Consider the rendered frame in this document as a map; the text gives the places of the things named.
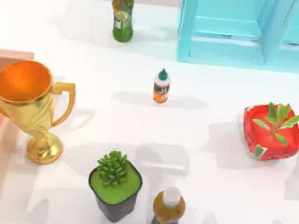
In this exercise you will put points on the red plant pot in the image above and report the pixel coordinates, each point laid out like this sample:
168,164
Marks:
271,139

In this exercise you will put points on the green bottle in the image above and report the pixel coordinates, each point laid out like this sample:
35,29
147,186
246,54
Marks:
123,22

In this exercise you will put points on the small white glue bottle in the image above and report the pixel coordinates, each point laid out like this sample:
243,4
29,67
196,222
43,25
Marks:
161,90

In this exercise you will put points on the light blue rack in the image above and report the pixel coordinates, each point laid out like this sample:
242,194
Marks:
226,32

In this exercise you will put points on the brown bottle with white cap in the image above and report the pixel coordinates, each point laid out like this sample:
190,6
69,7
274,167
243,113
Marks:
167,217

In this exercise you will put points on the gold trophy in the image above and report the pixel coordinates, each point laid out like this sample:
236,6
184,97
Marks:
31,106

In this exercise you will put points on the black plant pot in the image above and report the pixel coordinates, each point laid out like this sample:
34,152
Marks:
115,190

